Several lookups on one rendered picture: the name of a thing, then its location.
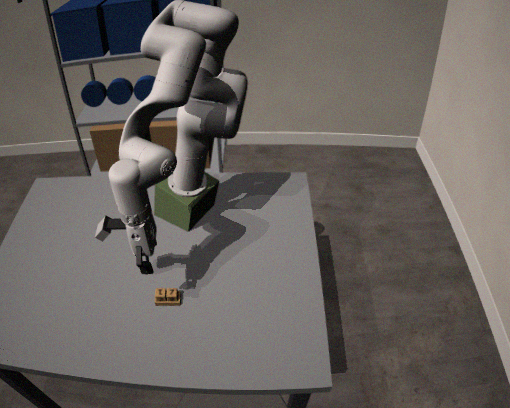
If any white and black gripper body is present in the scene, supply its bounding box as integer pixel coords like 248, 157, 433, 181
121, 209, 157, 256

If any shallow wooden tray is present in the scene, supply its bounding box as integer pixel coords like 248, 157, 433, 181
155, 291, 181, 306

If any brown wooden number cube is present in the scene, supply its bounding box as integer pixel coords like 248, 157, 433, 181
155, 288, 167, 302
166, 288, 179, 301

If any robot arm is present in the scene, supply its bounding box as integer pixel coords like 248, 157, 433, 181
95, 0, 248, 242

